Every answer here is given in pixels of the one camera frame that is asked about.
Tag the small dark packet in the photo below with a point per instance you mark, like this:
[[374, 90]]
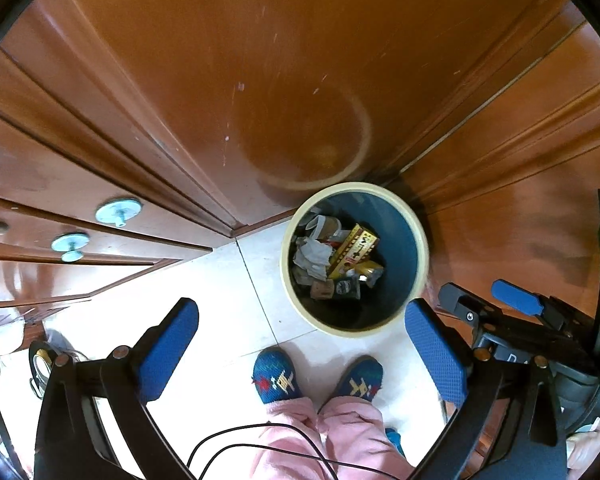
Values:
[[347, 288]]

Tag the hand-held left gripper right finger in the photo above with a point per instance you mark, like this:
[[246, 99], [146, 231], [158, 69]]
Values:
[[437, 355]]

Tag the light blue round knob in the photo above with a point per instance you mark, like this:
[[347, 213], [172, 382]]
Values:
[[70, 245], [119, 210]]

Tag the blue knitted slipper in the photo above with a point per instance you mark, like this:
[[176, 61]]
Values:
[[360, 380], [277, 377]]

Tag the brown wooden cabinet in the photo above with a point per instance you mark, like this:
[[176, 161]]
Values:
[[505, 185]]

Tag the person's right hand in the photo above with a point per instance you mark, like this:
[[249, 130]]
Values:
[[587, 450]]

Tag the wooden drawer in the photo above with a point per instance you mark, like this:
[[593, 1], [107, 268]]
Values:
[[45, 180], [25, 240]]

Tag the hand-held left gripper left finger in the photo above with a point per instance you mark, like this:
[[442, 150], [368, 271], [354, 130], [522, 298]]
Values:
[[170, 350]]

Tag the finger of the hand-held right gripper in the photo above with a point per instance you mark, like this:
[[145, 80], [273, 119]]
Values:
[[460, 300], [517, 297]]

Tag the small brown carton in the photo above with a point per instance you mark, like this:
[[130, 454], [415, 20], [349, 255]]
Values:
[[322, 290]]

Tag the crumpled white tissue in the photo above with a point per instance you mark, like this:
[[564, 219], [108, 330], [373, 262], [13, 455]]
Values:
[[312, 255]]

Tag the yellow patterned box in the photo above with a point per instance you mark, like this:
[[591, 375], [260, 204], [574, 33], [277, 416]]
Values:
[[352, 250]]

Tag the beige crumpled wrapper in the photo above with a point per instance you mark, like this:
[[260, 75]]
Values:
[[325, 227]]

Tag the cream rimmed blue trash bin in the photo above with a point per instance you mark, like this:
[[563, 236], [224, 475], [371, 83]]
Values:
[[400, 260]]

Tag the small blue object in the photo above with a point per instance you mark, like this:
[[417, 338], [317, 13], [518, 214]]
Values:
[[395, 440]]

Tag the brown wooden wardrobe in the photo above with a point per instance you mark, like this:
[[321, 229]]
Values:
[[205, 85]]

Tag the yellow white packet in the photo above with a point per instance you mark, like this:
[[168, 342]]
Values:
[[370, 272]]

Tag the white plastic bag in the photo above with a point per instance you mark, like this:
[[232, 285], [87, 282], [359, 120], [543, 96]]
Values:
[[0, 330]]

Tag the pink pants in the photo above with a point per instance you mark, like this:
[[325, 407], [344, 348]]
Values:
[[290, 440]]

